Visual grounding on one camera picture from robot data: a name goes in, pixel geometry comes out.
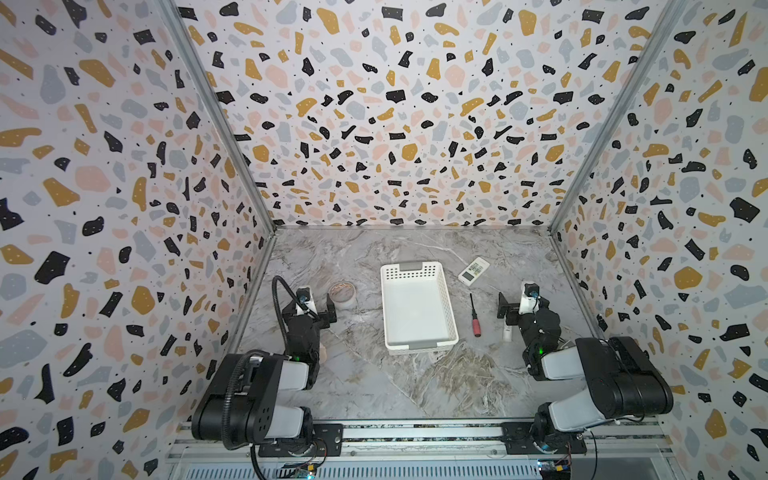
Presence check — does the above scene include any red handled screwdriver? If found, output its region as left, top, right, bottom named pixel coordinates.
left=470, top=295, right=482, bottom=337

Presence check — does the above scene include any clear tape roll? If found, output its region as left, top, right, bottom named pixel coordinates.
left=328, top=281, right=357, bottom=310

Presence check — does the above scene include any white perforated plastic bin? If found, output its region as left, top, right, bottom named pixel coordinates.
left=380, top=261, right=459, bottom=355

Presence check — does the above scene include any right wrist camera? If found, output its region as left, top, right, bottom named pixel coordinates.
left=519, top=282, right=540, bottom=315

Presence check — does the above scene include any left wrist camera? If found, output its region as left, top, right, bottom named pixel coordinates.
left=296, top=286, right=317, bottom=314

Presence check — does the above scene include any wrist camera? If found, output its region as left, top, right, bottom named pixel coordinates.
left=519, top=282, right=540, bottom=315
left=296, top=286, right=317, bottom=314

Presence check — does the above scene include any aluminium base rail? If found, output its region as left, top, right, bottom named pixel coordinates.
left=164, top=418, right=676, bottom=466

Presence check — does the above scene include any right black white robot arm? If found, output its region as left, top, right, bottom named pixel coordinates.
left=497, top=283, right=674, bottom=453

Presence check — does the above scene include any white remote control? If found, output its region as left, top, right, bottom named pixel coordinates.
left=458, top=257, right=490, bottom=286

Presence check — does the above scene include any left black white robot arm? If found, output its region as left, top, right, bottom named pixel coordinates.
left=191, top=297, right=337, bottom=456

